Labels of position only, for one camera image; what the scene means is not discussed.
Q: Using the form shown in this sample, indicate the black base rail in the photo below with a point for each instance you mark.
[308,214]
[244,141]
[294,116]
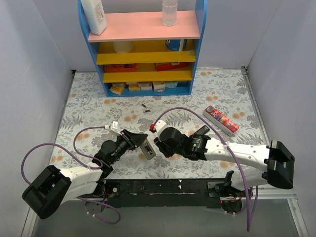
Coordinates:
[207,192]

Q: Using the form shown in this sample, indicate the white cylindrical container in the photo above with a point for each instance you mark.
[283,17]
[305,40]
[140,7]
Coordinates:
[122,47]

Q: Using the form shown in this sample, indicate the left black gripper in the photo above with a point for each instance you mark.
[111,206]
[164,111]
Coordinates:
[132,138]

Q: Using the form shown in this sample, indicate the blue wooden shelf unit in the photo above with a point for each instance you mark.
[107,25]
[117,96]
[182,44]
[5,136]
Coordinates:
[148,33]

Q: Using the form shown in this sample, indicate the red toothpaste box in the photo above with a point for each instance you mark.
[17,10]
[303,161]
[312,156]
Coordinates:
[221,121]

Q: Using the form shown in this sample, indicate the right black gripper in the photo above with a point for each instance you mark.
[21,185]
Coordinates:
[161,147]

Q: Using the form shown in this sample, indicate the floral patterned table mat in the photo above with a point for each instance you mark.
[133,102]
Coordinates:
[88,109]

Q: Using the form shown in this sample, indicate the black TV remote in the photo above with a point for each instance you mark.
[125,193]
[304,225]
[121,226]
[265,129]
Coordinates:
[202,131]

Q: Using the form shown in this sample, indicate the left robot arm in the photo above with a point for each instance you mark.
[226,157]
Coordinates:
[55,186]

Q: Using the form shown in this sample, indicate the blue white round container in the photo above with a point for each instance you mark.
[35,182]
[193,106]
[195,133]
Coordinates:
[176,44]

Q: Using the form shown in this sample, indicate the yellow white small box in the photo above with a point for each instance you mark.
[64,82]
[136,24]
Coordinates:
[134,87]

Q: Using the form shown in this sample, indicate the white orange small carton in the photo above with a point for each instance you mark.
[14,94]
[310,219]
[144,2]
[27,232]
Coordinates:
[159,86]

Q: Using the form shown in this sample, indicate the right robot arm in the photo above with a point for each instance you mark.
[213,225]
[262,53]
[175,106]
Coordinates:
[271,164]

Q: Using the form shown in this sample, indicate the teal white small box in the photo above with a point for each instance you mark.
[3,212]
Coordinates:
[171,84]

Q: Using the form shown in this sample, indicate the red orange box right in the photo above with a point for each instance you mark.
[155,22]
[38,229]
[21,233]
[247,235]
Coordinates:
[170,66]

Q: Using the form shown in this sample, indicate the clear plastic water bottle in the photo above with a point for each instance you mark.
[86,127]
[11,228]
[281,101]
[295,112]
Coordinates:
[169,12]

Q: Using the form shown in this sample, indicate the white plastic bottle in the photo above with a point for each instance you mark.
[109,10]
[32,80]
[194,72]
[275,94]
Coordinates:
[95,15]

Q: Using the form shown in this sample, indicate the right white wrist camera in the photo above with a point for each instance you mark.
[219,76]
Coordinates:
[158,127]

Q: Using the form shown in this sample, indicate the orange box left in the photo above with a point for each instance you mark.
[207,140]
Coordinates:
[113,68]

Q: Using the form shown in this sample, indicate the yellow red small box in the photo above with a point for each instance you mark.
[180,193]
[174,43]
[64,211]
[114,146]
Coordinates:
[117,88]

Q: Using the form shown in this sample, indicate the white air conditioner remote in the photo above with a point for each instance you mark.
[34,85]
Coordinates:
[147,150]

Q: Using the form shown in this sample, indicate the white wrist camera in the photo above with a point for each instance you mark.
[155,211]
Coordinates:
[113,128]
[158,127]

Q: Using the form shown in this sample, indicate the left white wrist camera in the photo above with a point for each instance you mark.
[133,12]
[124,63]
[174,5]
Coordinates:
[113,128]

